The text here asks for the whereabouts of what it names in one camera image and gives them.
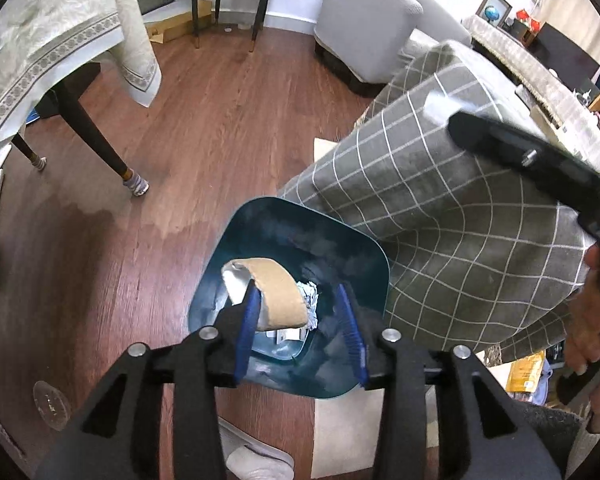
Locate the dark wooden side table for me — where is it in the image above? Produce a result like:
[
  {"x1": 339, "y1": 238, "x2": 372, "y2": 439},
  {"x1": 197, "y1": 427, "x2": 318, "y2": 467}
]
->
[{"x1": 11, "y1": 57, "x2": 131, "y2": 181}]

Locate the white paper ball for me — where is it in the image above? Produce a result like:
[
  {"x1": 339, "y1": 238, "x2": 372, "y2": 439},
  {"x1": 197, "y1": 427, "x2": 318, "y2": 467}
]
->
[{"x1": 297, "y1": 281, "x2": 322, "y2": 328}]

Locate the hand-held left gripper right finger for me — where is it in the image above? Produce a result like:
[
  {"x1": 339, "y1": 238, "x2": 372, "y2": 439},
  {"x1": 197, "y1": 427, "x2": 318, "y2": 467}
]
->
[{"x1": 335, "y1": 282, "x2": 563, "y2": 480}]

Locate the beige patterned tablecloth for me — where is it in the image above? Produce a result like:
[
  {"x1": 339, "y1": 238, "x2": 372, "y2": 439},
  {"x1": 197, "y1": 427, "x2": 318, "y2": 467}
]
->
[{"x1": 0, "y1": 0, "x2": 162, "y2": 161}]

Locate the white slipper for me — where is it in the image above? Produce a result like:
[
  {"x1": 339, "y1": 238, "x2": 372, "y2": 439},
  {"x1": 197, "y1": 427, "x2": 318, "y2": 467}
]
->
[{"x1": 219, "y1": 417, "x2": 296, "y2": 480}]

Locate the clear plastic lid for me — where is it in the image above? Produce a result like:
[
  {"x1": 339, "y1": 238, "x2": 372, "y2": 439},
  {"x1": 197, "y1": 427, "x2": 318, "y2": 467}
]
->
[{"x1": 32, "y1": 381, "x2": 71, "y2": 432}]

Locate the teal trash bin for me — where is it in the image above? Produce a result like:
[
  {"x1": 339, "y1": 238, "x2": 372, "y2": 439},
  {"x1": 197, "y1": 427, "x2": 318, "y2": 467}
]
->
[{"x1": 187, "y1": 196, "x2": 391, "y2": 401}]

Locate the person's right hand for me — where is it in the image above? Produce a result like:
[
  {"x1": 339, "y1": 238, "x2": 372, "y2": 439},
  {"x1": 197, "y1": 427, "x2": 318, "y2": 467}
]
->
[{"x1": 565, "y1": 246, "x2": 600, "y2": 376}]

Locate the grey armchair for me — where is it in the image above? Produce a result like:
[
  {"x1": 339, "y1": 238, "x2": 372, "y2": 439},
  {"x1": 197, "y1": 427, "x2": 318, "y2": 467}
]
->
[{"x1": 314, "y1": 0, "x2": 473, "y2": 98}]

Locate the brown wooden box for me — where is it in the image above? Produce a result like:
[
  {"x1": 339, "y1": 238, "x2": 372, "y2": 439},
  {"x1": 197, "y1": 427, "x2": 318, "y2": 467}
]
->
[{"x1": 510, "y1": 17, "x2": 538, "y2": 46}]

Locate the yellow bag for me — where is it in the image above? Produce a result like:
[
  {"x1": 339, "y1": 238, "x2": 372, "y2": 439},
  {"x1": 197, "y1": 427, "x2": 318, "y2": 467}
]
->
[{"x1": 505, "y1": 350, "x2": 548, "y2": 403}]

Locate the grey checked tablecloth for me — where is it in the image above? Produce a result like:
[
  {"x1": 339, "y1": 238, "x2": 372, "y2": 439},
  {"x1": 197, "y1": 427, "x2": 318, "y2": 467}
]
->
[{"x1": 277, "y1": 40, "x2": 598, "y2": 361}]

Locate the person's grey clothing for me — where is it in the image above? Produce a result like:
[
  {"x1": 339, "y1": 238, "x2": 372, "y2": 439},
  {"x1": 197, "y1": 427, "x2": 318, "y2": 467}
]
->
[{"x1": 517, "y1": 400, "x2": 598, "y2": 480}]

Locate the white floor mat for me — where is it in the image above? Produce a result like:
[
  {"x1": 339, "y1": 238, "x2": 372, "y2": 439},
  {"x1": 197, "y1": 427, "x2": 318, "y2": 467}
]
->
[{"x1": 310, "y1": 385, "x2": 441, "y2": 467}]

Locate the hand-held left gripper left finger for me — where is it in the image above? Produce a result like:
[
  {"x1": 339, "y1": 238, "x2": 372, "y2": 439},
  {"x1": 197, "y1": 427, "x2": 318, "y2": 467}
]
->
[{"x1": 35, "y1": 280, "x2": 263, "y2": 480}]

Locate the brown cardboard tape roll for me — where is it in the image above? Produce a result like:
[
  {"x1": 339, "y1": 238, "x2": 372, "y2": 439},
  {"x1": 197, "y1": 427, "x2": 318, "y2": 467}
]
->
[{"x1": 221, "y1": 256, "x2": 315, "y2": 333}]

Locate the black monitor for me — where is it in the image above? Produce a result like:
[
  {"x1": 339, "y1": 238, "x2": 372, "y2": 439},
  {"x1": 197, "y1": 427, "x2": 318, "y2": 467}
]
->
[{"x1": 530, "y1": 22, "x2": 600, "y2": 93}]

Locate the beige fringed desk cloth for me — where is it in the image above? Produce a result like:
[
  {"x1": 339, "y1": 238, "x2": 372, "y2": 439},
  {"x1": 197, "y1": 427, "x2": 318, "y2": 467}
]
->
[{"x1": 462, "y1": 14, "x2": 600, "y2": 191}]

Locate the flat cardboard box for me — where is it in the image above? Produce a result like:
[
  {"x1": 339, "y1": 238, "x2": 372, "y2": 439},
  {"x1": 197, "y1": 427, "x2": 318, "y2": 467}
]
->
[{"x1": 145, "y1": 0, "x2": 216, "y2": 45}]

